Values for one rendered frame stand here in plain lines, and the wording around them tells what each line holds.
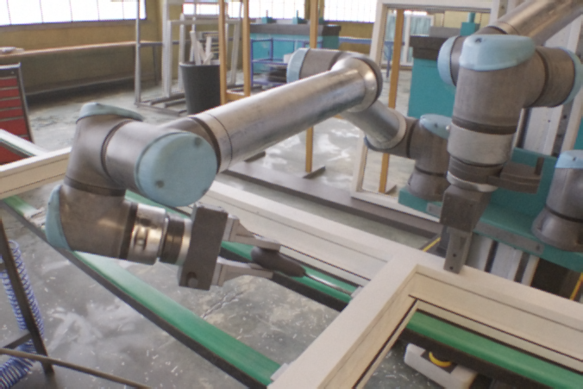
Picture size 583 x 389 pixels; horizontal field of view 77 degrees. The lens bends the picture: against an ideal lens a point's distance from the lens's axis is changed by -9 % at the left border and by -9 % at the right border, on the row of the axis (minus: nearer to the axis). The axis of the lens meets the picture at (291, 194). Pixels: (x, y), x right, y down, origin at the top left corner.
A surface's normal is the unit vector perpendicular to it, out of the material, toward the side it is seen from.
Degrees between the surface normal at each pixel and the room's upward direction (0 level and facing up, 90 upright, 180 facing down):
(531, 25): 62
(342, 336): 0
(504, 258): 90
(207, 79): 94
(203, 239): 76
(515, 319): 90
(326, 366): 0
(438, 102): 90
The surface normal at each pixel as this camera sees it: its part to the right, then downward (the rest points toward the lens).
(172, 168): 0.74, 0.29
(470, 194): 0.02, -0.91
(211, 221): 0.33, 0.15
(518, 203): -0.72, 0.27
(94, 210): 0.56, 0.21
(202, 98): 0.09, 0.47
